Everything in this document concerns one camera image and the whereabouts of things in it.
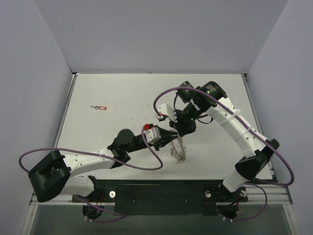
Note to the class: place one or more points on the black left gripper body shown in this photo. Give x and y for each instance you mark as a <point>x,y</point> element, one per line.
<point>144,143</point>

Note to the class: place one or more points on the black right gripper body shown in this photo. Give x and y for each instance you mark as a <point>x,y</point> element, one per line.
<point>181,123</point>

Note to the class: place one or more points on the steel keyring disc with rings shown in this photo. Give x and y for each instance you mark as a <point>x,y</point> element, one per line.
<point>178,151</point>

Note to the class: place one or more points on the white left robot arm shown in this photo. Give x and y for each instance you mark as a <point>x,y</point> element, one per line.
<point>65,171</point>

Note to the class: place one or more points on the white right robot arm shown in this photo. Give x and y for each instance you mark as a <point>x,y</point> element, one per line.
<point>256,148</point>

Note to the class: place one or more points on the red tag key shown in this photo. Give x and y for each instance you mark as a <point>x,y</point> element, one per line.
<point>99,107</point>

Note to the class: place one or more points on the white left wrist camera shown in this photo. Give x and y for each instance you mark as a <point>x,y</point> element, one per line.
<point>152,133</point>

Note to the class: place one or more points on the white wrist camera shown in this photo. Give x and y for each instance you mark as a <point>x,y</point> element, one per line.
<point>152,133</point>
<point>165,111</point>

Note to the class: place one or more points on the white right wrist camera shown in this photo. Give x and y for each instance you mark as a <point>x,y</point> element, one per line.
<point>165,111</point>

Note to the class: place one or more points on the aluminium frame rail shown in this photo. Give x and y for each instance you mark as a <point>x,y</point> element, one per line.
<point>275,195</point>

